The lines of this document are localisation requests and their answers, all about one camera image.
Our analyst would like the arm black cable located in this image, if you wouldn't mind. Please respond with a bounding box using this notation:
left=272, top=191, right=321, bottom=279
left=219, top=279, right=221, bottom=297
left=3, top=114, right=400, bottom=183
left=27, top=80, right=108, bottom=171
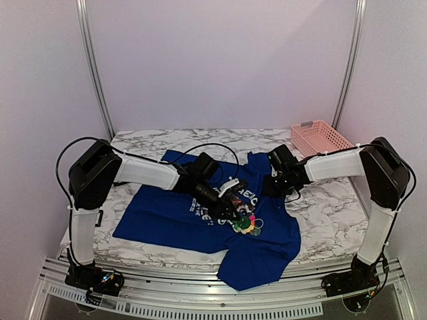
left=283, top=143, right=418, bottom=267
left=55, top=135, right=241, bottom=214

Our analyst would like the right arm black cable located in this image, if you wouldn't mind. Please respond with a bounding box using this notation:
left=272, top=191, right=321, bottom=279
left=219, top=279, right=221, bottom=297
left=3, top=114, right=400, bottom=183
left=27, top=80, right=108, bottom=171
left=283, top=143, right=418, bottom=267

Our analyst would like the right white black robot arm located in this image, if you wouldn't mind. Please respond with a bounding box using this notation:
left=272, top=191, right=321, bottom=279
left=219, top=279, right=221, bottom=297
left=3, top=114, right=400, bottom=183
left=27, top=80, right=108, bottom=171
left=263, top=137, right=416, bottom=265

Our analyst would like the blue printed t-shirt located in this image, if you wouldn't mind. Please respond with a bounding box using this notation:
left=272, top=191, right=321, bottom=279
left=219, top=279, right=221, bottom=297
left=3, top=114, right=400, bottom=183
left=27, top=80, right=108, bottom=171
left=113, top=153, right=301, bottom=291

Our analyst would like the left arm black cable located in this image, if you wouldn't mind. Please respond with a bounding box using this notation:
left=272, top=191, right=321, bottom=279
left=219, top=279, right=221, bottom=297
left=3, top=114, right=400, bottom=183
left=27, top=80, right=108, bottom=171
left=55, top=135, right=241, bottom=214

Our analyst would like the aluminium front rail frame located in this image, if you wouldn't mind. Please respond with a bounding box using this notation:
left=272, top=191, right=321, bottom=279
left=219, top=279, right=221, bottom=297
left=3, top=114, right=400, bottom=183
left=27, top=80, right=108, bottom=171
left=29, top=256, right=417, bottom=319

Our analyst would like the black box with flower brooch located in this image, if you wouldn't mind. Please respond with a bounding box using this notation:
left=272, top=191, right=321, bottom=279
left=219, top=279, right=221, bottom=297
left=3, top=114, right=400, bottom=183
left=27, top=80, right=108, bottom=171
left=95, top=209, right=103, bottom=227

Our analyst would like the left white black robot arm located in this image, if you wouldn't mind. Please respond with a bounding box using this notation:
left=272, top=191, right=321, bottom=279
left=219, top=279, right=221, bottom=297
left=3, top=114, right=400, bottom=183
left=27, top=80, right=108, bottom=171
left=69, top=138, right=248, bottom=289

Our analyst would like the silver round brooch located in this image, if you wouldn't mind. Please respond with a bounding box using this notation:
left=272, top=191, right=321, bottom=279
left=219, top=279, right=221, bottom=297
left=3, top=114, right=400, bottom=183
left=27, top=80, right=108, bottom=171
left=250, top=226, right=262, bottom=236

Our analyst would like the left aluminium corner post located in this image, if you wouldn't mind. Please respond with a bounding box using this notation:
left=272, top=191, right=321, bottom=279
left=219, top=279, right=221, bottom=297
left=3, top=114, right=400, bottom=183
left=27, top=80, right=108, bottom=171
left=76, top=0, right=116, bottom=140

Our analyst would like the right aluminium corner post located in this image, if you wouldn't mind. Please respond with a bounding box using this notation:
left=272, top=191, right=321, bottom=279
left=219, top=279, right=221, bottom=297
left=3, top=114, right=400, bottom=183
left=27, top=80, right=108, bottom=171
left=331, top=0, right=367, bottom=130

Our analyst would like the pink perforated plastic basket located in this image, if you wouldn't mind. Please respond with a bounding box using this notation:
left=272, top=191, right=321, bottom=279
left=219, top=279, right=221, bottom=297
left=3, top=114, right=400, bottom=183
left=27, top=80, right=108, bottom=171
left=290, top=120, right=353, bottom=157

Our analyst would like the aluminium corner post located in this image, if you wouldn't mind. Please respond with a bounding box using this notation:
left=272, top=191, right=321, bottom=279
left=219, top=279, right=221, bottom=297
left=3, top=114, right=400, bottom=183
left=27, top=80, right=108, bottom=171
left=331, top=0, right=367, bottom=130
left=76, top=0, right=116, bottom=140

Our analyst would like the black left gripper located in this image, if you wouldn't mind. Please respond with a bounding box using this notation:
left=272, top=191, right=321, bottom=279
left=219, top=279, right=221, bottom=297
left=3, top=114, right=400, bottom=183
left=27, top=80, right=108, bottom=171
left=191, top=179, right=241, bottom=222

